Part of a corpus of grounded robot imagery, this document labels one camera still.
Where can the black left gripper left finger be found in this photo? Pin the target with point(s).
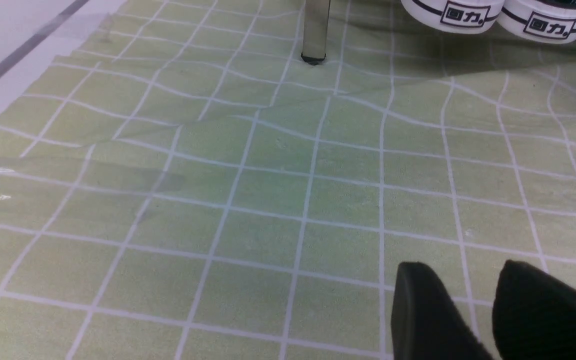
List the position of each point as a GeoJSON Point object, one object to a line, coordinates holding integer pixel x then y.
{"type": "Point", "coordinates": [425, 322]}

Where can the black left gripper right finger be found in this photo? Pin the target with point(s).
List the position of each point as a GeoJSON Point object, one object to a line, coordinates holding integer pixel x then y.
{"type": "Point", "coordinates": [534, 314]}

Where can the stainless steel shoe rack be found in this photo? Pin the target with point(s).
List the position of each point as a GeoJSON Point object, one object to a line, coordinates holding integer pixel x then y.
{"type": "Point", "coordinates": [315, 31]}

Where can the green checkered tablecloth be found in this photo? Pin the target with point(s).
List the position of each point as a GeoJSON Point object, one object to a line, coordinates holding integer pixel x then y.
{"type": "Point", "coordinates": [176, 183]}

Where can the black white laced sneaker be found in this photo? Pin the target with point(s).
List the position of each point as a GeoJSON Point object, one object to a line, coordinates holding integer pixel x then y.
{"type": "Point", "coordinates": [540, 21]}

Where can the black white canvas sneaker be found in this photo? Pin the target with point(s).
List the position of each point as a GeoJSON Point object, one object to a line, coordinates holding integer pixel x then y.
{"type": "Point", "coordinates": [468, 17]}

